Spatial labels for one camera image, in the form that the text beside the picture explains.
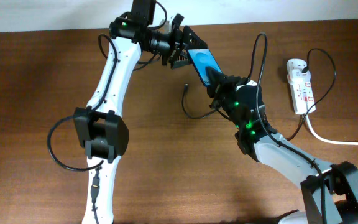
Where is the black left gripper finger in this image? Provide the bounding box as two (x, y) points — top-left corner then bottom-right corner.
(182, 26), (208, 50)
(169, 50), (192, 69)

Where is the blue Samsung smartphone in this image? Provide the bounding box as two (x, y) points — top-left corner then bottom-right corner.
(187, 49), (221, 87)

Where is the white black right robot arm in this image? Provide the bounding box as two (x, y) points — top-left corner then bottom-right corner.
(206, 67), (358, 223)

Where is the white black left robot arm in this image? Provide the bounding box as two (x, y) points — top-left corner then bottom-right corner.
(74, 1), (208, 223)

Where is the white USB charger plug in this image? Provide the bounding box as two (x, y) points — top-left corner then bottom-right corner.
(290, 67), (310, 82)

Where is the white power strip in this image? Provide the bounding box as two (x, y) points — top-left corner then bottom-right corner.
(287, 58), (316, 115)

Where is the black USB charging cable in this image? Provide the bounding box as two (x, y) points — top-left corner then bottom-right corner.
(181, 48), (337, 141)

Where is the white power strip cord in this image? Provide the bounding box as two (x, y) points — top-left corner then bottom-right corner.
(303, 113), (358, 148)

